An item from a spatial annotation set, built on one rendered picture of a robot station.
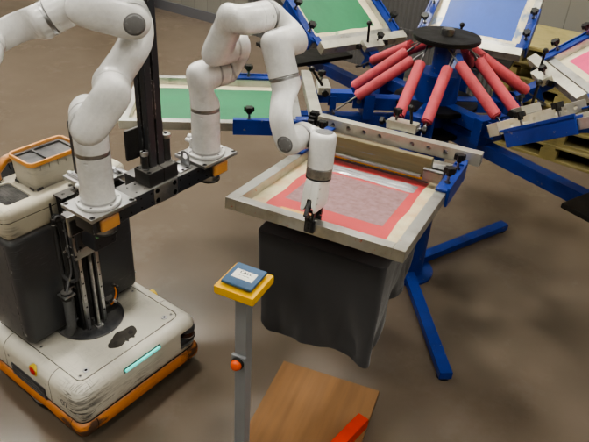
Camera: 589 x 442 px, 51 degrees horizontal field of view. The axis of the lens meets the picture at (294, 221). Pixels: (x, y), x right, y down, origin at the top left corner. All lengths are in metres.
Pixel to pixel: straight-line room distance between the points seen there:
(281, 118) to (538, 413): 1.85
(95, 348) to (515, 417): 1.78
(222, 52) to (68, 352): 1.37
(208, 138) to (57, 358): 1.11
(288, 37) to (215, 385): 1.63
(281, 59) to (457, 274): 2.20
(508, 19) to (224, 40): 2.28
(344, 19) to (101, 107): 2.22
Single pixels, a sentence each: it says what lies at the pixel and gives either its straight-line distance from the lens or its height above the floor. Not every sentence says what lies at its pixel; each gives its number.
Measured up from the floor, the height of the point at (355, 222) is 1.04.
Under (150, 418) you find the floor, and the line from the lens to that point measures 2.73.
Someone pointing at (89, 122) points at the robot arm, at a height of 1.43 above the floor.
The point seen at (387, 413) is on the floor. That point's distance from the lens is 2.78.
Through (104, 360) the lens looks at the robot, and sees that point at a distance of 2.59.
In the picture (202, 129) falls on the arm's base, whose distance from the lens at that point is 2.03.
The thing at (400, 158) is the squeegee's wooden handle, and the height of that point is 1.08.
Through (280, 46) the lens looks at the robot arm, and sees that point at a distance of 1.72.
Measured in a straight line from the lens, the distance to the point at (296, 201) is 2.03.
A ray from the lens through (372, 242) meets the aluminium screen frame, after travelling 1.77.
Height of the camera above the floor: 2.07
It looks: 32 degrees down
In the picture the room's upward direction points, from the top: 4 degrees clockwise
